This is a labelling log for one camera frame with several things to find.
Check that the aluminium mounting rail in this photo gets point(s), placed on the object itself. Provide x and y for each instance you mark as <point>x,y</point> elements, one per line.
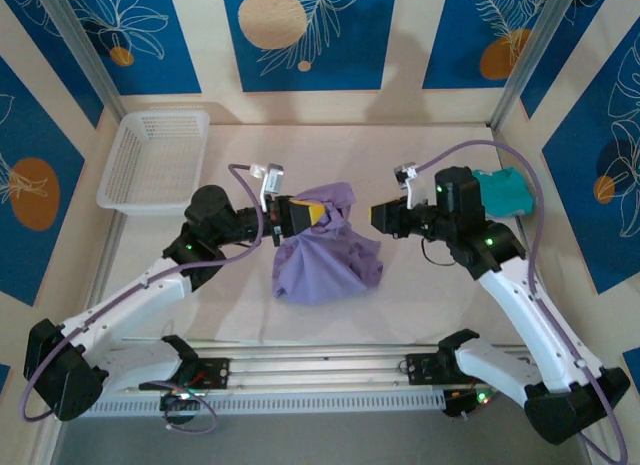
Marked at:
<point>320,365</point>

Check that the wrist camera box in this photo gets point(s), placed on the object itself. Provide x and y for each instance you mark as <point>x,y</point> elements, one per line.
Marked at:
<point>274,177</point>
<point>405,172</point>

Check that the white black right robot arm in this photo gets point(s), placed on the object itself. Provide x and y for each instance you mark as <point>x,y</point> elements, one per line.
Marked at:
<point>525,325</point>

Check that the aluminium frame post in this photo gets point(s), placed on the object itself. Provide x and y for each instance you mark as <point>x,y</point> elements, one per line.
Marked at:
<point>535,55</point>
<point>85,50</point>

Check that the teal folded t-shirt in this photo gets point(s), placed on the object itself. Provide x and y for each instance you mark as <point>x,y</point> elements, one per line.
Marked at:
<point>505,195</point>

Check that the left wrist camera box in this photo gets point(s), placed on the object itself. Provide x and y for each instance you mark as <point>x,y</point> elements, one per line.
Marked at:
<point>274,177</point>

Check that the control board with green light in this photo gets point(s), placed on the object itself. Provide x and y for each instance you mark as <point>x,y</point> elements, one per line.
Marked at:
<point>180,405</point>
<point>470,400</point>

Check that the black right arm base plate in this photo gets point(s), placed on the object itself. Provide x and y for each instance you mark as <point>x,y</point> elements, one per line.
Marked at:
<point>422,369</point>

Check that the white plastic mesh basket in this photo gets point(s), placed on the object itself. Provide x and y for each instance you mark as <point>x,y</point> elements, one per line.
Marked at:
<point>150,160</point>

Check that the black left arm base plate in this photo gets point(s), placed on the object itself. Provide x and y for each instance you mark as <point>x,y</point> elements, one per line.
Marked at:
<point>215,372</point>

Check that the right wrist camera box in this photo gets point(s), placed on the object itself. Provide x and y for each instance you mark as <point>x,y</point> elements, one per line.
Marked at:
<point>405,172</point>

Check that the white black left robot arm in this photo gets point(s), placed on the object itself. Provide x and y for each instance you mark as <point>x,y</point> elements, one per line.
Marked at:
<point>130,300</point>

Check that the purple t-shirt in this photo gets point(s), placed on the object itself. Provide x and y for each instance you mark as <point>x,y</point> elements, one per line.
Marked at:
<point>320,270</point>

